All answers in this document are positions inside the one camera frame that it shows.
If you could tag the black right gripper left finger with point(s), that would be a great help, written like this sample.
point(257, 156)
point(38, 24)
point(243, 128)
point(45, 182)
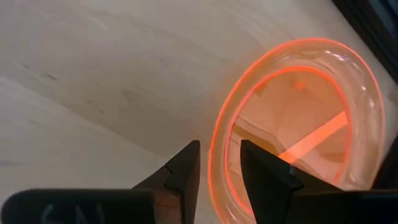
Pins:
point(174, 199)

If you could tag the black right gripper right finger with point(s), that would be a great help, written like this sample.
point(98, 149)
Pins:
point(270, 193)

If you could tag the orange transparent plastic plate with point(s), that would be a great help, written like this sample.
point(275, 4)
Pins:
point(298, 93)

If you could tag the black aluminium table frame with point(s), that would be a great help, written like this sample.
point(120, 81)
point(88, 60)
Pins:
point(367, 28)

